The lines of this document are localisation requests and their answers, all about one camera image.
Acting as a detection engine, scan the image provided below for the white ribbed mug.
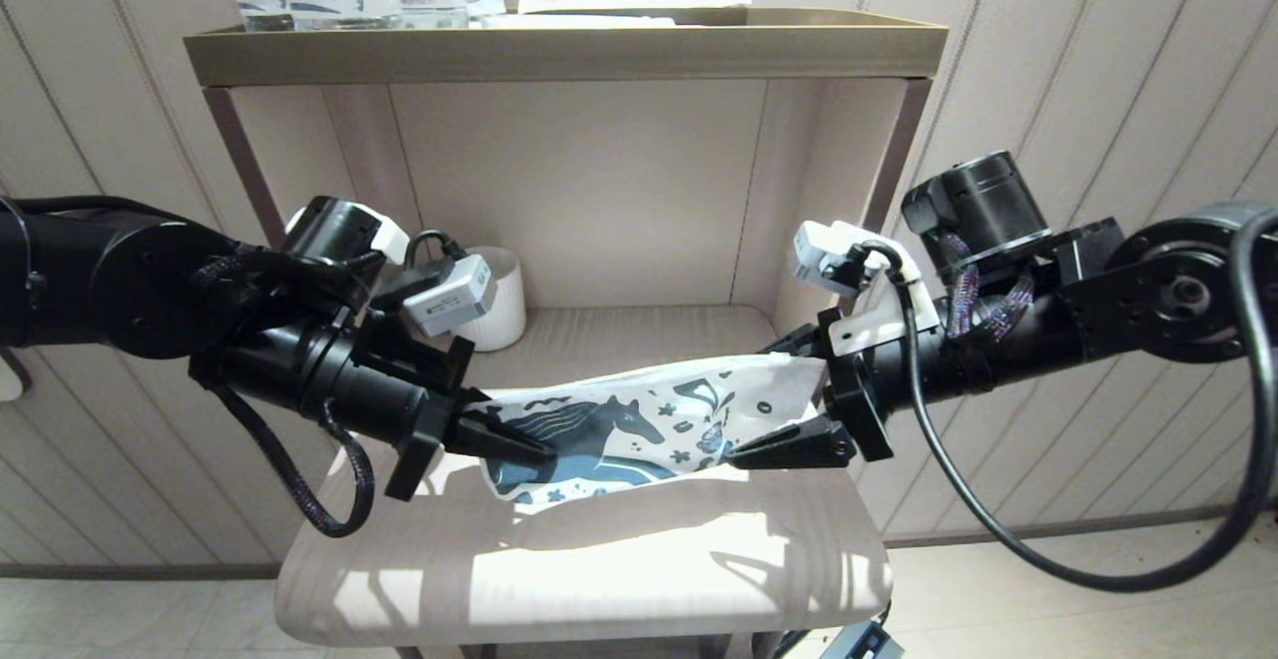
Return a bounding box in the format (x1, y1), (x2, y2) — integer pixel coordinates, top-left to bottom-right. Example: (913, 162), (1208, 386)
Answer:
(461, 247), (527, 352)

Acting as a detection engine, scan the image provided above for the black left camera cable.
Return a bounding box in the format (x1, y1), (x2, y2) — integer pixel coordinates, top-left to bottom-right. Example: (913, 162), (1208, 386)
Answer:
(404, 229), (468, 271)

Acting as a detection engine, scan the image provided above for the smooth black camera cable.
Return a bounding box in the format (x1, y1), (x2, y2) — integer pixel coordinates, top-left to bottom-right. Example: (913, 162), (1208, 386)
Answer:
(854, 205), (1278, 594)

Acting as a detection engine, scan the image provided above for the braided right arm cable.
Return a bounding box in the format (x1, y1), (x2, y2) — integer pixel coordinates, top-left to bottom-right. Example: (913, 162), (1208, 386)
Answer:
(939, 232), (1039, 338)

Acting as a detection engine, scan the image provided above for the white wall fixture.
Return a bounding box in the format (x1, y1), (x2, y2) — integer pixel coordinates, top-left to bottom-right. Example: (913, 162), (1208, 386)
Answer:
(0, 347), (33, 403)

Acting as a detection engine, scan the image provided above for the light wood open cabinet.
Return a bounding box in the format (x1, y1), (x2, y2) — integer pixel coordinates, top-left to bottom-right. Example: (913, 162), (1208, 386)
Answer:
(182, 8), (950, 659)

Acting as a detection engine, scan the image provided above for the blue black floor device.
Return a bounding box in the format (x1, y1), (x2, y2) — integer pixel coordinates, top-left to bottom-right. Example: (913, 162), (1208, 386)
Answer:
(819, 619), (905, 659)

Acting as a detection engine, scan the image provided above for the white horse-print pouch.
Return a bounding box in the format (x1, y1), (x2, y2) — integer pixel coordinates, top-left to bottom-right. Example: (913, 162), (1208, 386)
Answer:
(464, 352), (830, 512)

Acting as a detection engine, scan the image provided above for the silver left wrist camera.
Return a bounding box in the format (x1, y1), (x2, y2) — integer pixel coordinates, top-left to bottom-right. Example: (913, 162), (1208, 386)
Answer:
(371, 253), (497, 337)

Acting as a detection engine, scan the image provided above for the olive brown tray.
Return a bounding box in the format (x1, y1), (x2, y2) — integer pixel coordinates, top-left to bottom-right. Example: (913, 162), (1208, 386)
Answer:
(182, 8), (950, 89)

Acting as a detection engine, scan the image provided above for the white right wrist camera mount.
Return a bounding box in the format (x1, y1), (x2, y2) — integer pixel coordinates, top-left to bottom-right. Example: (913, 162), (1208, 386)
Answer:
(791, 221), (942, 357)

